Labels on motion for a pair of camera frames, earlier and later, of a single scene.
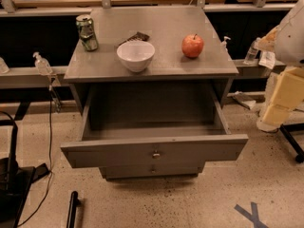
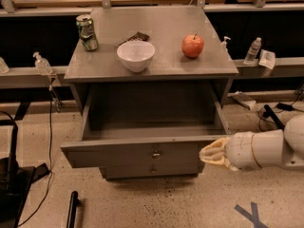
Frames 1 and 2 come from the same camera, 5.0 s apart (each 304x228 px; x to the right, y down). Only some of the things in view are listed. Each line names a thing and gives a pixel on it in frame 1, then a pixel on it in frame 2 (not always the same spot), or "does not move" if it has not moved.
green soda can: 88,38 does not move
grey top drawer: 153,125 does not move
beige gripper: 291,37 to 239,151
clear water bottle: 252,52 does not move
